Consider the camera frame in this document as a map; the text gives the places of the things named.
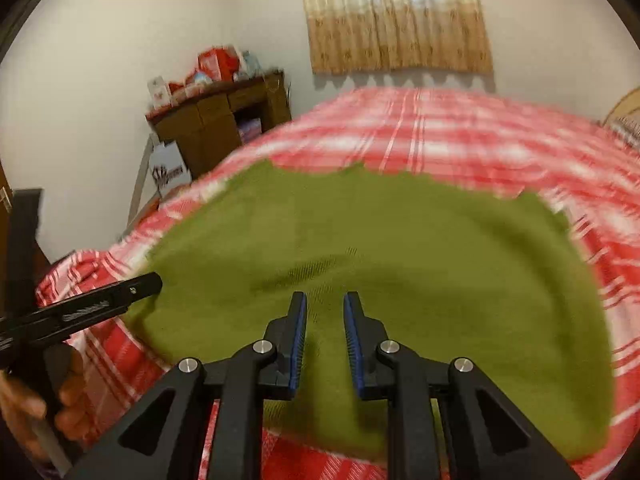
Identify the red and white box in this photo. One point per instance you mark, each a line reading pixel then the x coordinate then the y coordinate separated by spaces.
pixel 185 91

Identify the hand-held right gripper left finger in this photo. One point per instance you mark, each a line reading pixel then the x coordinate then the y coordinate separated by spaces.
pixel 299 355

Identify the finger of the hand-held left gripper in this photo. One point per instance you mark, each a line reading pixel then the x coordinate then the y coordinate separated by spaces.
pixel 100 302

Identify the small white box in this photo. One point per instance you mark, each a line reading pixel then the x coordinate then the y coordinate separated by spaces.
pixel 158 92

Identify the person's left hand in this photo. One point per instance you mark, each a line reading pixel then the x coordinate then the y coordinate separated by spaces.
pixel 75 410

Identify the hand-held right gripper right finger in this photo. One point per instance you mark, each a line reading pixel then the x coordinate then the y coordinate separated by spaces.
pixel 352 355

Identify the beige floral window curtain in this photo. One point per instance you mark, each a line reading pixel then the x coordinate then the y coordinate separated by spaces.
pixel 395 15

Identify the red plaid bed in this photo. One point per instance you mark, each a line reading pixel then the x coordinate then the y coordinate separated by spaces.
pixel 450 125

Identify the floral patterned pillow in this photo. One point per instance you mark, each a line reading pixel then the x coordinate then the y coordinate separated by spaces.
pixel 627 132

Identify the brown wooden desk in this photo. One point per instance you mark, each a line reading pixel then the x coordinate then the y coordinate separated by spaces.
pixel 210 125

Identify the cream wooden headboard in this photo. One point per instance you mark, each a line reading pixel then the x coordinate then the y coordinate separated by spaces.
pixel 625 105

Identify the white bag with black print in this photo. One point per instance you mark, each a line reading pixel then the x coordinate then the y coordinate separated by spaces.
pixel 170 167

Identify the red gift box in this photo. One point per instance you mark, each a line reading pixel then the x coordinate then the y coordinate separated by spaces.
pixel 215 62

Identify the grey leaning board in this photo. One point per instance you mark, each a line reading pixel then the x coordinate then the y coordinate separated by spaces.
pixel 141 180

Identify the green orange striped knit sweater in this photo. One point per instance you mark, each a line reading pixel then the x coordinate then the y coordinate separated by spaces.
pixel 400 260

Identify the purple box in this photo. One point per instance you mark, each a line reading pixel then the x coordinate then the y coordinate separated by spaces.
pixel 249 130

